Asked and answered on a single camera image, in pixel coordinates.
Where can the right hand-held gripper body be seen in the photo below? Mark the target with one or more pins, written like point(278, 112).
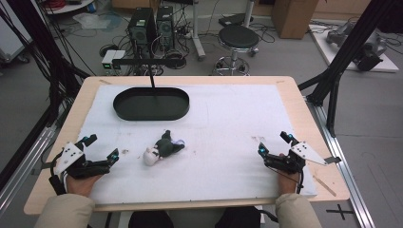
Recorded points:
point(285, 163)

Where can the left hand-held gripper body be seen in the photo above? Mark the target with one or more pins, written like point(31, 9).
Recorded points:
point(70, 155)

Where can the small doll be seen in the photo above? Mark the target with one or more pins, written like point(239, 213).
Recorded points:
point(164, 148)

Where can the black oval tray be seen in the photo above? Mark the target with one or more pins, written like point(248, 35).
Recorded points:
point(149, 107)

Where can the person's right hand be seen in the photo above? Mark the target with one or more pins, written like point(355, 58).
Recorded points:
point(287, 183)

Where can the person's left hand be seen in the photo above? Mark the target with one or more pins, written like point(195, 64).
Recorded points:
point(81, 185)

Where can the wooden table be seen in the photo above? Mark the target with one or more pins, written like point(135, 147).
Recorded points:
point(304, 107)

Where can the white table mat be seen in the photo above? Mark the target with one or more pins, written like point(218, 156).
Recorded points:
point(221, 142)

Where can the thin wooden stick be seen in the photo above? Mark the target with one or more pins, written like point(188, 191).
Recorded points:
point(324, 186)

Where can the person's right leg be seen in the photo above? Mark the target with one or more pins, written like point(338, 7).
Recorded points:
point(237, 218)

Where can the person's leg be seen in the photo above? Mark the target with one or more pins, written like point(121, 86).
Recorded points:
point(150, 220)
point(237, 218)

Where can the person's left leg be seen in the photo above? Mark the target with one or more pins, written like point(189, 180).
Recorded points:
point(150, 220)

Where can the white power supply box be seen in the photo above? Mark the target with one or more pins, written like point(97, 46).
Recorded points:
point(112, 60)

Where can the white floor platform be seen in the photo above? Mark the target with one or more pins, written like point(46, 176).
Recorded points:
point(329, 52)

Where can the black bar on thin pole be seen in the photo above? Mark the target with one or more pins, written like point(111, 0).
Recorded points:
point(142, 62)

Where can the black round stool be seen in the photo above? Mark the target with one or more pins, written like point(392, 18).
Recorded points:
point(238, 36)

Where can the grey robot machine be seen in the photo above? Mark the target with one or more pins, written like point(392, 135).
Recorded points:
point(367, 50)

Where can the clear plastic bag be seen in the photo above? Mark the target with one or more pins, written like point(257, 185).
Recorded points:
point(93, 20)

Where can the brown cardboard box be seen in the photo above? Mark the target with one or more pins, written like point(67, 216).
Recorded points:
point(293, 17)

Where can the large black computer tower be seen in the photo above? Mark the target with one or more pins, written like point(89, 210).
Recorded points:
point(141, 28)

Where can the white desk leg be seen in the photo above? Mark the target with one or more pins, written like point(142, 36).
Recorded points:
point(198, 38)

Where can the white cabinet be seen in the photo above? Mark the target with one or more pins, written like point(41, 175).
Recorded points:
point(11, 34)

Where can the flat black device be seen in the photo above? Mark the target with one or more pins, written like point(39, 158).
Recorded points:
point(234, 19)

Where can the white round table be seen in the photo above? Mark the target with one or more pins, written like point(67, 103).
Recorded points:
point(71, 7)

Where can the slim black computer tower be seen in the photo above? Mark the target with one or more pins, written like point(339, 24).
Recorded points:
point(165, 27)

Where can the aluminium rail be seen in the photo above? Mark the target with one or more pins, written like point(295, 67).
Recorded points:
point(342, 152)
point(28, 158)

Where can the black metal frame strut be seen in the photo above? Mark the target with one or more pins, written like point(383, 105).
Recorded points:
point(348, 47)

